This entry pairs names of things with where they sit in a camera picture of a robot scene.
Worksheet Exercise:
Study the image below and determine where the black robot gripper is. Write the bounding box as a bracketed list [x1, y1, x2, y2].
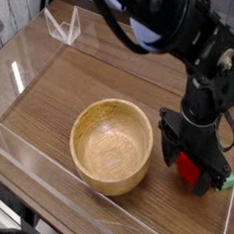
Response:
[159, 107, 232, 197]

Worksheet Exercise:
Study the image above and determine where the red plush strawberry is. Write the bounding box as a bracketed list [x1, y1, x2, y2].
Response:
[176, 152, 201, 187]

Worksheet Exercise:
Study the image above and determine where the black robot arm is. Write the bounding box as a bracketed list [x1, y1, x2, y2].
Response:
[92, 0, 234, 196]

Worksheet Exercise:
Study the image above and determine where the green rectangular block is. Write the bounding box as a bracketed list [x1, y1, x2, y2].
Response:
[221, 174, 234, 190]

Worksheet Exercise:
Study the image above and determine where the wooden bowl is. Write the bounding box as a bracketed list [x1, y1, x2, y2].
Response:
[69, 98, 154, 196]

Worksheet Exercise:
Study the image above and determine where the black stand lower left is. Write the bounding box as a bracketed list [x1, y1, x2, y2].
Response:
[0, 182, 58, 234]

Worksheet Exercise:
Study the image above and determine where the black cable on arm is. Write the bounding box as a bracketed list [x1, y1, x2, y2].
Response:
[213, 109, 234, 154]

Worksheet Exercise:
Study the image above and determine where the clear acrylic tray enclosure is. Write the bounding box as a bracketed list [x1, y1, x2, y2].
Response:
[0, 11, 231, 234]

